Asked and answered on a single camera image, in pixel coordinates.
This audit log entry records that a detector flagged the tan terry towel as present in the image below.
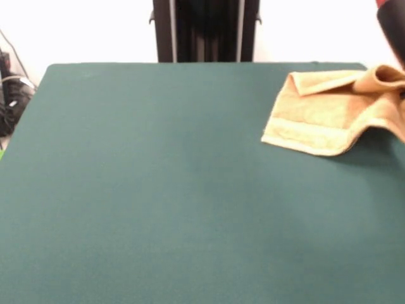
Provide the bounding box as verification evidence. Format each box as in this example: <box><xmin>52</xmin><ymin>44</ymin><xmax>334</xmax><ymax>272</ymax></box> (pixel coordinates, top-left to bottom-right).
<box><xmin>261</xmin><ymin>64</ymin><xmax>405</xmax><ymax>158</ymax></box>

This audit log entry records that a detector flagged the dark green table cloth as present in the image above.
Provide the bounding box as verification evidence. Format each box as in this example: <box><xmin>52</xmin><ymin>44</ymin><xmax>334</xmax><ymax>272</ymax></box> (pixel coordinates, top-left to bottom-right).
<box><xmin>0</xmin><ymin>62</ymin><xmax>405</xmax><ymax>304</ymax></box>

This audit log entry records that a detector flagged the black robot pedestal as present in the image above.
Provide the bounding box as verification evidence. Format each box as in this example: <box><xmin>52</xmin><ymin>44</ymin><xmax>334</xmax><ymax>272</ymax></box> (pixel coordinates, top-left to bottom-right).
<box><xmin>148</xmin><ymin>0</ymin><xmax>263</xmax><ymax>63</ymax></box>

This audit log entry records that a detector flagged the black and white cable heap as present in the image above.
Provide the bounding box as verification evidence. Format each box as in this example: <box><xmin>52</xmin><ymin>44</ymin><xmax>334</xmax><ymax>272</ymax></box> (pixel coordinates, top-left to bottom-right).
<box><xmin>0</xmin><ymin>74</ymin><xmax>36</xmax><ymax>137</ymax></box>

